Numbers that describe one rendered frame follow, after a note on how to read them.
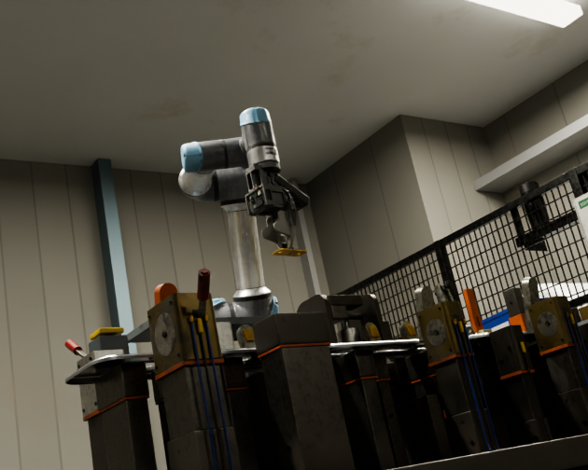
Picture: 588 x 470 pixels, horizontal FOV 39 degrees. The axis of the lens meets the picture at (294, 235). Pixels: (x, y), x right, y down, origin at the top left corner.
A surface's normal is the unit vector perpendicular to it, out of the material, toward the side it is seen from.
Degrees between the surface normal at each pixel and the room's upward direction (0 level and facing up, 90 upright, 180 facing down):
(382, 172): 90
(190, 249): 90
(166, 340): 90
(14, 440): 90
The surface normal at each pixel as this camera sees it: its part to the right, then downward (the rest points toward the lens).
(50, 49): 0.19, 0.93
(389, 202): -0.81, -0.04
